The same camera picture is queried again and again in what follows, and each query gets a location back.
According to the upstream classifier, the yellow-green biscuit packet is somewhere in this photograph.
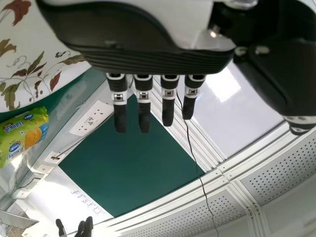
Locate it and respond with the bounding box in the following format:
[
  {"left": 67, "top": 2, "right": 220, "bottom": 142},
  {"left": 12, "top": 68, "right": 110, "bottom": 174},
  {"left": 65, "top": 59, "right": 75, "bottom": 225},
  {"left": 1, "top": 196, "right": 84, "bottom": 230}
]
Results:
[{"left": 0, "top": 106, "right": 50, "bottom": 169}]

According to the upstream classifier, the thin black cable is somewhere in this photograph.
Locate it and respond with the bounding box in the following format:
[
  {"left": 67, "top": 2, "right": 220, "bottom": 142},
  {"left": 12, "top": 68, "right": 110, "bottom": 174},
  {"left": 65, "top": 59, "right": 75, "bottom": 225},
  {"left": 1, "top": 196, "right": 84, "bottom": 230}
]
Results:
[{"left": 176, "top": 90, "right": 220, "bottom": 237}]

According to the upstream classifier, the white plate brown leaf pattern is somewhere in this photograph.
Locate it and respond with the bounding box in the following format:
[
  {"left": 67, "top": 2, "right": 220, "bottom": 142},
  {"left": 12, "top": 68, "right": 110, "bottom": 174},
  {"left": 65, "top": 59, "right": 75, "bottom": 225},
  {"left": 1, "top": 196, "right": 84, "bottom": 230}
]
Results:
[{"left": 0, "top": 0, "right": 99, "bottom": 113}]

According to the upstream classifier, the white double socket panel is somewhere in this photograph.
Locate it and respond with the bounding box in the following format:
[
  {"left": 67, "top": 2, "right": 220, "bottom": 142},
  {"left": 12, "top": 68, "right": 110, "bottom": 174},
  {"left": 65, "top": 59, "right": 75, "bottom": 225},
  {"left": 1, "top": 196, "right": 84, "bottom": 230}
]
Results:
[{"left": 69, "top": 100, "right": 115, "bottom": 136}]

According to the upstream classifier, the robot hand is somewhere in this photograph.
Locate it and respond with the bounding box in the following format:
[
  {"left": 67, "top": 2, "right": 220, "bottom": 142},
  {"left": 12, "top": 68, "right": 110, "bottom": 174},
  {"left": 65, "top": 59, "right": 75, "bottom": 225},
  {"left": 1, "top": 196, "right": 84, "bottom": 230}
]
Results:
[
  {"left": 36, "top": 0, "right": 316, "bottom": 137},
  {"left": 55, "top": 216, "right": 94, "bottom": 237}
]

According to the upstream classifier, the white perforated cable duct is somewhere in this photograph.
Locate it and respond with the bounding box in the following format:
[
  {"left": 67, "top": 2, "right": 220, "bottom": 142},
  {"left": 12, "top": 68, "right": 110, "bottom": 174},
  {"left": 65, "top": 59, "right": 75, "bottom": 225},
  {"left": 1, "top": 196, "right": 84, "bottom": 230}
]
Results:
[
  {"left": 239, "top": 134, "right": 316, "bottom": 206},
  {"left": 116, "top": 187, "right": 250, "bottom": 237}
]

